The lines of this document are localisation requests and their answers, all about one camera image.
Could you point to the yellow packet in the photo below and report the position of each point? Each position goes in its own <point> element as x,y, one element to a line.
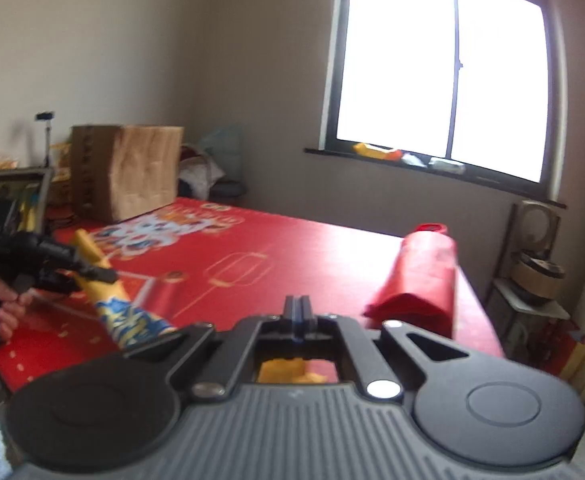
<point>372,150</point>

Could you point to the brown cardboard box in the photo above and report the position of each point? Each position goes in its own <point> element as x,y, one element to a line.
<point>137,175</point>

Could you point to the white packet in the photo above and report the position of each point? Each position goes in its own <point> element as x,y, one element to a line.
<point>447,165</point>

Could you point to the dark chair with cushion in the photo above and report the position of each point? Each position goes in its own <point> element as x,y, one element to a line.
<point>202,175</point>

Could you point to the yellow cartoon shopping bag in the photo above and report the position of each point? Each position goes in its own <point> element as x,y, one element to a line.
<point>122,310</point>

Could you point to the person's left hand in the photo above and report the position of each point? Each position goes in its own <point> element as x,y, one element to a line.
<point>5,320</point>

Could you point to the phone tripod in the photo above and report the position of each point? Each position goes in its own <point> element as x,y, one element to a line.
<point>45,116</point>

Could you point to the red folded shopping bag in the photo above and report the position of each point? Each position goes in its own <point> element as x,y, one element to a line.
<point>417,285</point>

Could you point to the red and yellow box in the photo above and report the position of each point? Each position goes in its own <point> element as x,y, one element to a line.
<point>572,355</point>

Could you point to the dark framed window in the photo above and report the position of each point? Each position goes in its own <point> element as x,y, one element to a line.
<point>397,60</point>

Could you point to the small white stand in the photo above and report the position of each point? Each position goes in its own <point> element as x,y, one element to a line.
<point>512,300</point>

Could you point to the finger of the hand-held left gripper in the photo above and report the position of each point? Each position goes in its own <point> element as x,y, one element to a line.
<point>100,275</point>

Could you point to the round grey cooker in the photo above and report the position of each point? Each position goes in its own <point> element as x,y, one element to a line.
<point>537,277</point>

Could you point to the beige round fan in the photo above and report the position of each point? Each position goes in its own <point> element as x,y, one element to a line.
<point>535,225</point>

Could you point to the crumpled clear plastic wrapper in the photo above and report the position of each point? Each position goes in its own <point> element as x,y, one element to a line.
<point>412,159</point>

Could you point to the pale blue plastic bag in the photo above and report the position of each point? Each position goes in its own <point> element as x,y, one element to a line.
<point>222,140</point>

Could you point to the red printed table mat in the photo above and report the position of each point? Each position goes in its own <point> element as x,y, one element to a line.
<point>297,250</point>

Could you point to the tablet in black case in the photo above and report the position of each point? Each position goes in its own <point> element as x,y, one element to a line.
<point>35,200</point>

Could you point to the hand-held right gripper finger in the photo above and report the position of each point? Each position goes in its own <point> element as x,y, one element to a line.
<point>305,317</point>
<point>292,317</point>

